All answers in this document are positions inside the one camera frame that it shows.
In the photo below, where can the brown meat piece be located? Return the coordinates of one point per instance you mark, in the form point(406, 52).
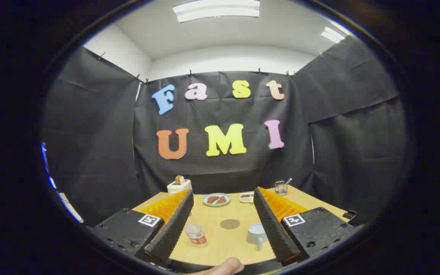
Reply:
point(222, 199)
point(211, 199)

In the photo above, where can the white cup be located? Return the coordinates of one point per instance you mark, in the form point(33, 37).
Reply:
point(255, 233)

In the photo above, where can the toast slice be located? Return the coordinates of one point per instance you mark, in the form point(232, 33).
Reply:
point(179, 180)

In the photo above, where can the pale green round plate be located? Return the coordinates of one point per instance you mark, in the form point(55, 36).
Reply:
point(216, 204)

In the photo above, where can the black backdrop cloth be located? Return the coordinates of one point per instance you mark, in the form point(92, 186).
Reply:
point(224, 172)

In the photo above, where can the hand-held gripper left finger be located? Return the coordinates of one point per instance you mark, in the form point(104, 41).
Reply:
point(174, 225)

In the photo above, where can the brown round coaster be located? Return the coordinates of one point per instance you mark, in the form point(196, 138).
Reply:
point(230, 224)

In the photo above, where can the clear plastic juice bottle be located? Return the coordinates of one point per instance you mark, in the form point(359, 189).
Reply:
point(196, 233)

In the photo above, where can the wooden table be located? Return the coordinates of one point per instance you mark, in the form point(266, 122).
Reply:
point(224, 248)

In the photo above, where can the small ceiling light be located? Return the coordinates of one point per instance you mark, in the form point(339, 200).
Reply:
point(332, 35)

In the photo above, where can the white divided dish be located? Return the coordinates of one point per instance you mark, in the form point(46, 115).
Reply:
point(246, 197)

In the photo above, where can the white toaster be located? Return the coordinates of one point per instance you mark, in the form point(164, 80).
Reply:
point(180, 188)

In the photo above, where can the black table clamp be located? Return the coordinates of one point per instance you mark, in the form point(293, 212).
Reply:
point(350, 214)

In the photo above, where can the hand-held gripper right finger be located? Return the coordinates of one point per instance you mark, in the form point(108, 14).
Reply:
point(273, 229)

